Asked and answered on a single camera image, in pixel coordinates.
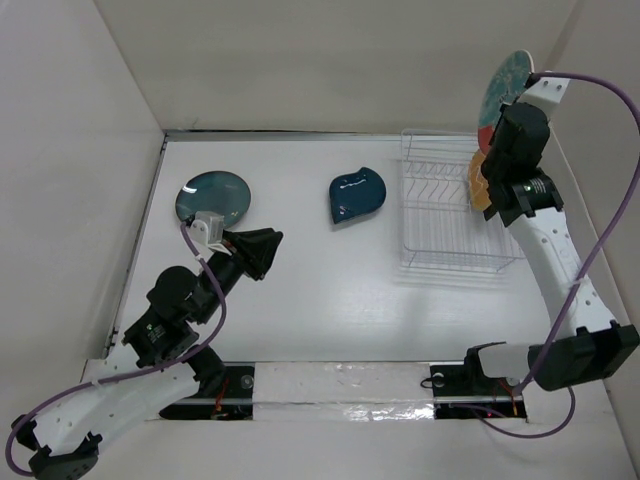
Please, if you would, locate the teal round glass plate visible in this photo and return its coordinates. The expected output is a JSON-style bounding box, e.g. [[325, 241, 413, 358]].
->
[[175, 170, 252, 228]]

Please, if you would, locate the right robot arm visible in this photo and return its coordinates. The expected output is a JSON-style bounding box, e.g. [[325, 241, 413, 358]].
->
[[461, 103, 639, 393]]

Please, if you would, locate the red teal floral plate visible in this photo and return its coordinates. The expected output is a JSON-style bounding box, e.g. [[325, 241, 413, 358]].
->
[[477, 49, 534, 155]]

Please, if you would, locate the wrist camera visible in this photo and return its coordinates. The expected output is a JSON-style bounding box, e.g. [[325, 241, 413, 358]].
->
[[188, 211, 224, 247], [517, 74, 570, 120]]

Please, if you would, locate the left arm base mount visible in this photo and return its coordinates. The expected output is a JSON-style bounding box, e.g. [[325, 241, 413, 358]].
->
[[159, 363, 255, 421]]

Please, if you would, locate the white wire dish rack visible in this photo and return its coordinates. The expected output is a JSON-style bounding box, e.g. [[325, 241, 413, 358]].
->
[[399, 129, 524, 274]]

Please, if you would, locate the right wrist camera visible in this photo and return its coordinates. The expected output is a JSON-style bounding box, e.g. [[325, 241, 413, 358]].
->
[[517, 74, 570, 120]]

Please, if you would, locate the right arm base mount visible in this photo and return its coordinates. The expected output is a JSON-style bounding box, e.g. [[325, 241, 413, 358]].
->
[[420, 364, 527, 420]]

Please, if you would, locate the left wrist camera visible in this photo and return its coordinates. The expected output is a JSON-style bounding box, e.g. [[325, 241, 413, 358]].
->
[[188, 211, 224, 247]]

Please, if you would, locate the orange woven square plate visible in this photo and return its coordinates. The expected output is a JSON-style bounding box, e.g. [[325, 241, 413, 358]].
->
[[468, 150, 491, 211]]

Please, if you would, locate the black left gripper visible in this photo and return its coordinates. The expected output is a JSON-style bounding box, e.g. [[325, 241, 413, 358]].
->
[[196, 227, 284, 323]]

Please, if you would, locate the dark blue leaf plate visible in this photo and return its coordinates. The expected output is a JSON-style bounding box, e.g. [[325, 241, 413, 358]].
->
[[328, 167, 387, 230]]

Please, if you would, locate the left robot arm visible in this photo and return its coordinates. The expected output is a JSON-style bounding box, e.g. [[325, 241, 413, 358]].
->
[[4, 228, 284, 479]]

